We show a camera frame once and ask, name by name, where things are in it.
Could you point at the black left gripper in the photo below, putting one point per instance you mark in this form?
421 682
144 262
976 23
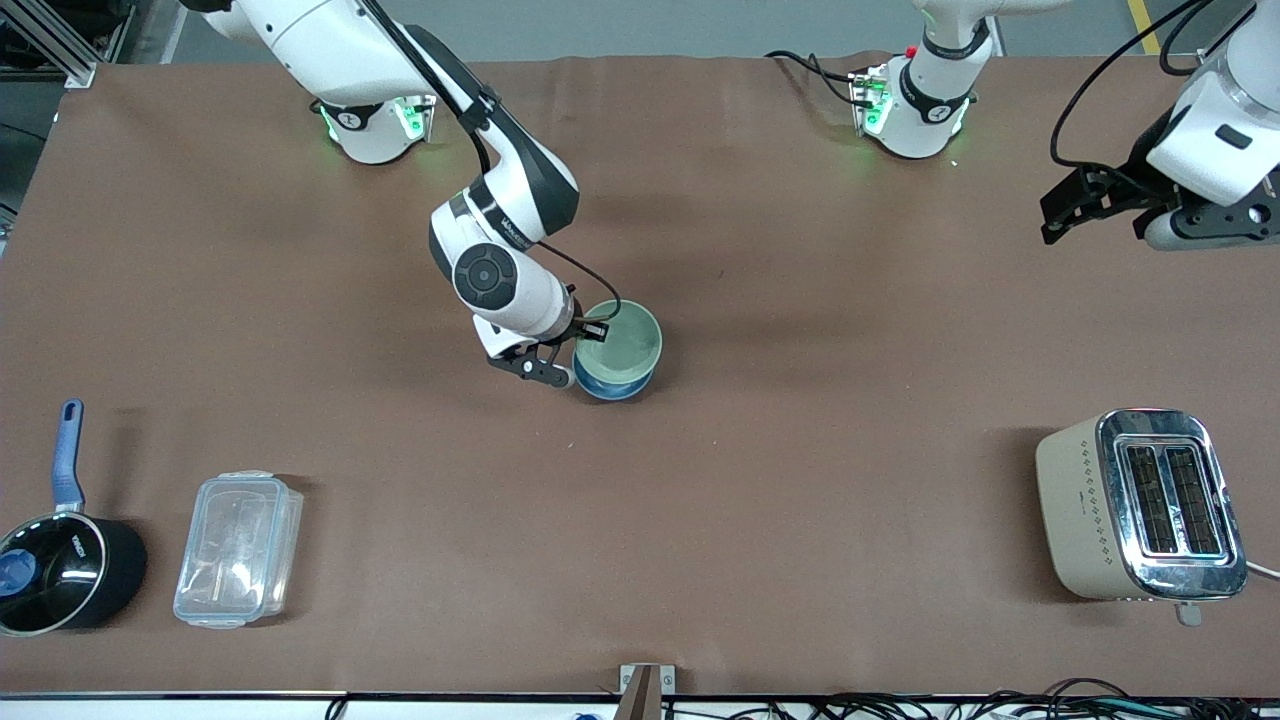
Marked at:
1137 169

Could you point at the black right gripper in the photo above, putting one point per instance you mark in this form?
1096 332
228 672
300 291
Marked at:
571 331

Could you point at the green bowl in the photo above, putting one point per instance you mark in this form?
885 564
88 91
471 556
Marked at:
625 340

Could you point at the blue bowl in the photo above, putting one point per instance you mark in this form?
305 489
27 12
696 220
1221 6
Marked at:
612 385

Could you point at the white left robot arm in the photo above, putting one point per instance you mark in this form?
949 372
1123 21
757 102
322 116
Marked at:
1215 120

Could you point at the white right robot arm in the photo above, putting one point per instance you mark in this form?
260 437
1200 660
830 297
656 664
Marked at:
500 270

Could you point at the brown table cloth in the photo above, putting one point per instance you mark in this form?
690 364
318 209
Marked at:
700 500

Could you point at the beige chrome toaster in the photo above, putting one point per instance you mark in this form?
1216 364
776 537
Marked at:
1140 505

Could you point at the clear plastic food container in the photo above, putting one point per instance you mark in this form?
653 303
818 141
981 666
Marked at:
238 550

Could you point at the glass lid blue knob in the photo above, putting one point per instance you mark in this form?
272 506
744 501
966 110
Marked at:
45 575

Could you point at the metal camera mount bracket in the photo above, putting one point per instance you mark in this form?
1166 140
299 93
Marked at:
646 690

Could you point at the aluminium frame profile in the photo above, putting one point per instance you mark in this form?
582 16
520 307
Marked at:
55 40

